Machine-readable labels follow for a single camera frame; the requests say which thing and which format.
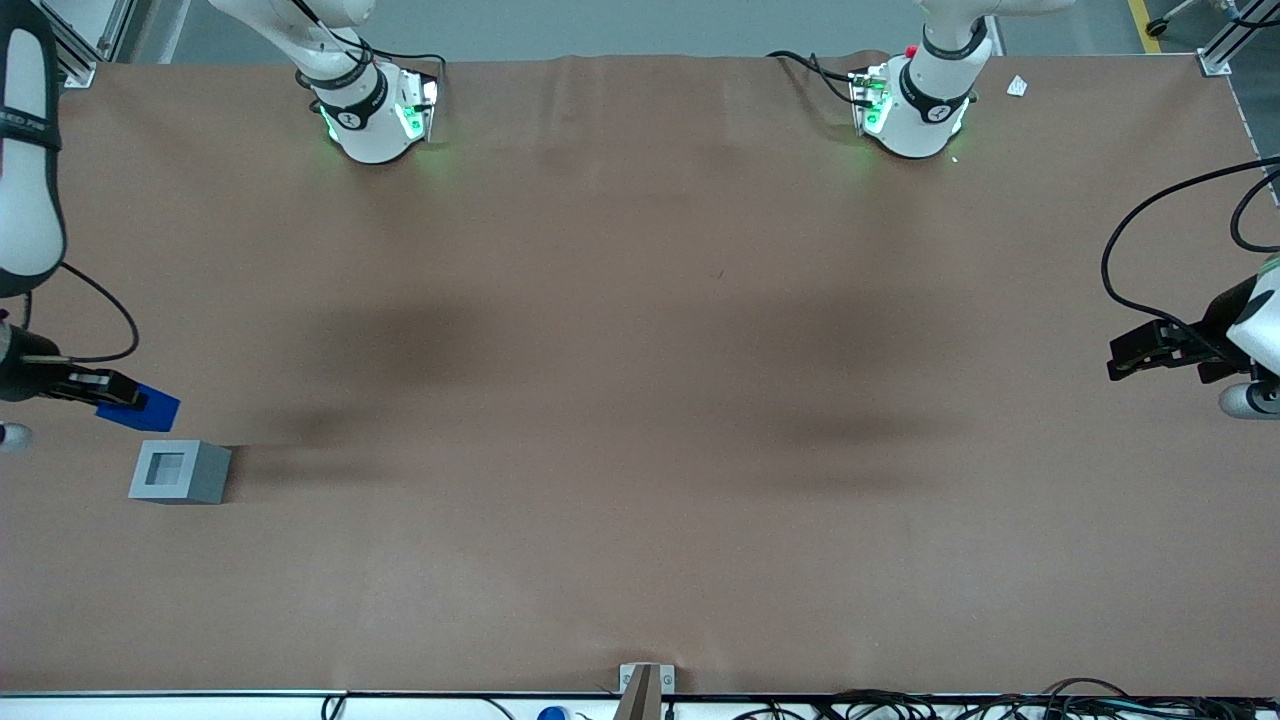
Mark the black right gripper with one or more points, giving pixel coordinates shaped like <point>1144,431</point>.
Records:
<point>16,374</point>

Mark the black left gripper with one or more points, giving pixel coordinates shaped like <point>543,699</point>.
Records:
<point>1213,326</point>

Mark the blue plastic part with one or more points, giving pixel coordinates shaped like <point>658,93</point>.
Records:
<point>160,412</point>

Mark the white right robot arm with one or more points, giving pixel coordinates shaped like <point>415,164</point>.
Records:
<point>372,128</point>

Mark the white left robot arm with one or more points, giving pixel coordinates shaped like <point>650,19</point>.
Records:
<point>920,125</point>

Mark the gray square base block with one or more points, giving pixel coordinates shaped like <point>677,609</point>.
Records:
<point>205,475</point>

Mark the white paper scrap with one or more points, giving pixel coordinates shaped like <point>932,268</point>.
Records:
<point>1017,86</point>

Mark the black caster wheel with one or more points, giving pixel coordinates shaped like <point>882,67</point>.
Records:
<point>1157,26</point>

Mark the brown table mat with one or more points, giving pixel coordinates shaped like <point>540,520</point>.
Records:
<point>640,400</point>

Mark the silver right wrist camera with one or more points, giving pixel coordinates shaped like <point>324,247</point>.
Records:
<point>14,437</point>

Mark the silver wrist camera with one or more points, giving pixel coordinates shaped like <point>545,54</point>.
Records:
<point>1248,400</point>
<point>14,437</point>

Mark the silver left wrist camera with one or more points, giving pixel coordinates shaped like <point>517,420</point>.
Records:
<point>1248,400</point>

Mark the aluminium frame post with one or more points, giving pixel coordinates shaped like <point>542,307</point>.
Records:
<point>1222,50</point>
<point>78,55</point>

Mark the metal table bracket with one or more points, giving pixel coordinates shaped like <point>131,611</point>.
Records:
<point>628,678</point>

